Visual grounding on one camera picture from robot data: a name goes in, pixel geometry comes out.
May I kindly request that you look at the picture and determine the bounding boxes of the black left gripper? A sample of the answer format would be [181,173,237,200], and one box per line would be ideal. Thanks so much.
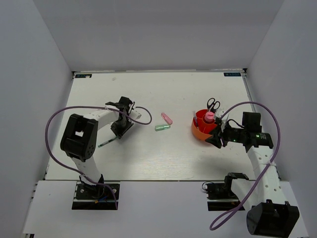
[111,116,134,139]

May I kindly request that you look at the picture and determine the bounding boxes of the black handled scissors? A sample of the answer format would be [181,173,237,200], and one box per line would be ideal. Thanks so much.
[207,98,220,113]

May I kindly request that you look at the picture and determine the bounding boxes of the green transparent plastic case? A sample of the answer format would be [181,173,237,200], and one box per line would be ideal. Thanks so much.
[155,124,171,131]

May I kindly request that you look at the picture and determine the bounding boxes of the pink transparent plastic case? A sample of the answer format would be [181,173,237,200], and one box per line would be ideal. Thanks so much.
[161,113,173,125]

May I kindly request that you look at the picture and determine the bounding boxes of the blue ink pen refill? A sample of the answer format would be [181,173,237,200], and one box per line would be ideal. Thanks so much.
[193,111,199,129]

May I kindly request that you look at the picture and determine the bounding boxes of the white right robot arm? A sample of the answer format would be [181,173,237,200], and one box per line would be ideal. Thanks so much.
[206,112,300,238]

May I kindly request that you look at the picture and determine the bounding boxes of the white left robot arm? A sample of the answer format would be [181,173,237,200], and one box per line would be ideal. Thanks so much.
[60,97,134,198]

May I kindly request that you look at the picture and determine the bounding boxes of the orange round organizer container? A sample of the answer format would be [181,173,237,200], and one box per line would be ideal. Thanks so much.
[191,109,217,141]

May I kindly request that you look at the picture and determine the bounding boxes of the right corner table label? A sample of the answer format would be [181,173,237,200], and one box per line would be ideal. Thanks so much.
[223,72,241,77]

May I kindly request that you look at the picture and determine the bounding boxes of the corner table label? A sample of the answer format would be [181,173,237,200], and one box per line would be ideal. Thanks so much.
[75,74,92,78]
[223,72,241,77]

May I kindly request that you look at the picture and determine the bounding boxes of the left corner table label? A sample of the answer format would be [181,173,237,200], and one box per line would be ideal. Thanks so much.
[75,74,92,78]

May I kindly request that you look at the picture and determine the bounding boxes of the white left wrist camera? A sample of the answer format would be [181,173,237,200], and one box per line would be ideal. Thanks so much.
[129,110,142,120]

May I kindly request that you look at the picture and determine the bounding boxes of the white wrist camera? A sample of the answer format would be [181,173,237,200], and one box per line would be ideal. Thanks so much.
[129,110,142,120]
[213,109,229,131]

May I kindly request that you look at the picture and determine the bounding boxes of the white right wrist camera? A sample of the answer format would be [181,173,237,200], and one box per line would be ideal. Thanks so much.
[213,109,229,131]

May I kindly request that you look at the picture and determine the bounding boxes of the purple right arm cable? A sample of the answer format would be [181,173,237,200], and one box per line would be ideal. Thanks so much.
[210,101,282,230]

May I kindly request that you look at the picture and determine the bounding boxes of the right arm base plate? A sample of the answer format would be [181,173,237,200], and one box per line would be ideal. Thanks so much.
[202,173,249,211]

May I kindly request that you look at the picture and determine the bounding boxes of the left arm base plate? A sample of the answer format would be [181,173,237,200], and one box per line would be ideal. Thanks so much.
[71,183,117,211]

